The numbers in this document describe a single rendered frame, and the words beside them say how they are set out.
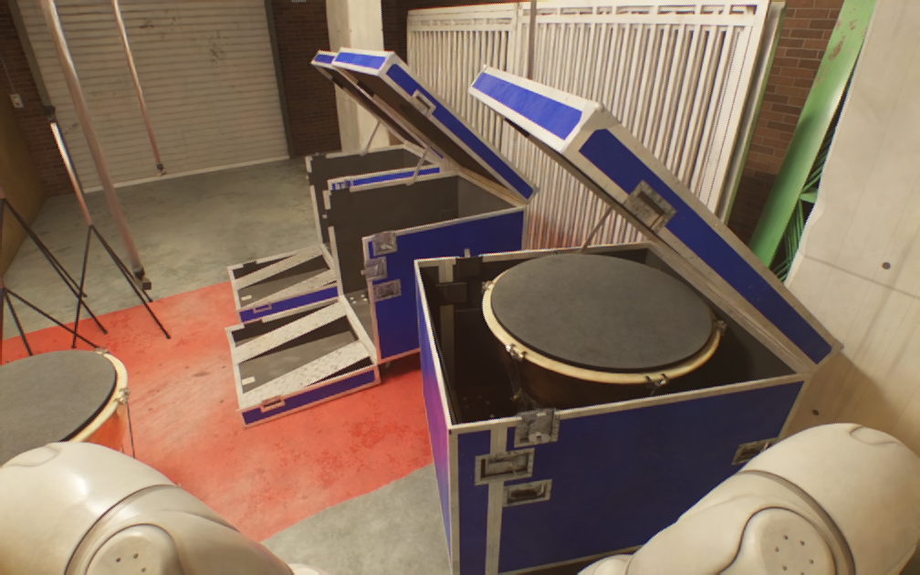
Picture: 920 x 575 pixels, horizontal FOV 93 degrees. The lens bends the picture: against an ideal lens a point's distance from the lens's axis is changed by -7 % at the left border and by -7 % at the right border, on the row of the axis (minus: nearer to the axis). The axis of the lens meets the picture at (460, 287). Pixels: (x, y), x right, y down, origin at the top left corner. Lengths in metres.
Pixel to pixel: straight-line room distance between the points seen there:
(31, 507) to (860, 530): 0.71
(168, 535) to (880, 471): 0.61
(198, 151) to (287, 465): 6.25
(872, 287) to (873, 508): 1.42
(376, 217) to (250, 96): 5.10
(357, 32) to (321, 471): 3.97
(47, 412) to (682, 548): 1.95
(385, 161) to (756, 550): 4.15
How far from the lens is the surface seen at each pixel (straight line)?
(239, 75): 8.12
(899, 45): 1.83
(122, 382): 2.11
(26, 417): 2.12
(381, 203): 3.34
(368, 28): 5.16
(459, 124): 2.45
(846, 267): 1.93
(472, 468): 1.43
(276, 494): 2.51
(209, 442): 2.88
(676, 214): 1.16
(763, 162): 4.29
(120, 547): 0.44
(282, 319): 3.51
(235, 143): 8.22
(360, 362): 2.88
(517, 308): 1.73
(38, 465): 0.60
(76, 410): 2.03
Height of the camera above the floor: 1.90
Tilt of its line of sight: 30 degrees down
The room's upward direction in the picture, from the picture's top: 1 degrees counter-clockwise
